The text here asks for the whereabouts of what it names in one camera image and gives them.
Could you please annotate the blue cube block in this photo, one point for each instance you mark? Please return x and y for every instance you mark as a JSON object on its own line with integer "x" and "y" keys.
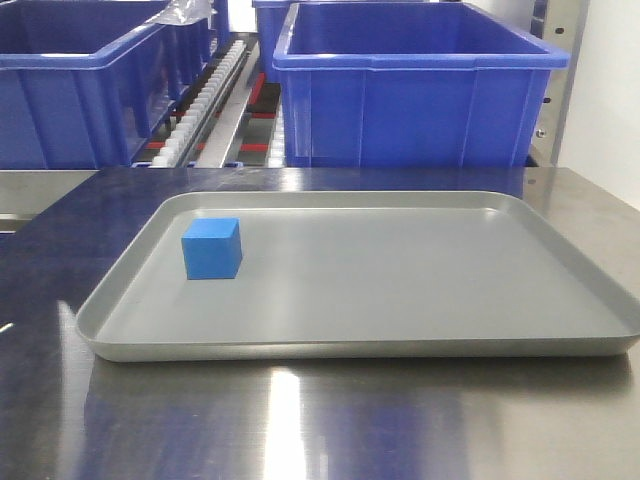
{"x": 212, "y": 248}

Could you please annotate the grey metal tray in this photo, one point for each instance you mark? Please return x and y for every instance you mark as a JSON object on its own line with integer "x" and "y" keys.
{"x": 360, "y": 274}

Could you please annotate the blue plastic bin right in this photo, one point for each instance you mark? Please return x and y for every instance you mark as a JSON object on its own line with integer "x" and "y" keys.
{"x": 413, "y": 84}

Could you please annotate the blue plastic bin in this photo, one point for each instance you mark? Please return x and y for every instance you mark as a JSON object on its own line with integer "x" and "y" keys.
{"x": 413, "y": 84}
{"x": 85, "y": 84}

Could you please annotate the blue bin rear centre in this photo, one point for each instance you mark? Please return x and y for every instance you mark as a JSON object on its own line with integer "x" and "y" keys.
{"x": 271, "y": 17}

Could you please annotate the clear plastic sheet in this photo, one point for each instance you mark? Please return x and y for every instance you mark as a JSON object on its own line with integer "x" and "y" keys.
{"x": 184, "y": 12}

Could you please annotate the blue plastic bin left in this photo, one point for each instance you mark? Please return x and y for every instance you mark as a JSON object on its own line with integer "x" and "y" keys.
{"x": 85, "y": 84}

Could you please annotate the white roller conveyor rail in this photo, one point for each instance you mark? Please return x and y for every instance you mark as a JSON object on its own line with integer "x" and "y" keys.
{"x": 183, "y": 141}

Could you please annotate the steel shelf upright post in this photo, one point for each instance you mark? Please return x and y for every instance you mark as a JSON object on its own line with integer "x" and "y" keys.
{"x": 562, "y": 24}

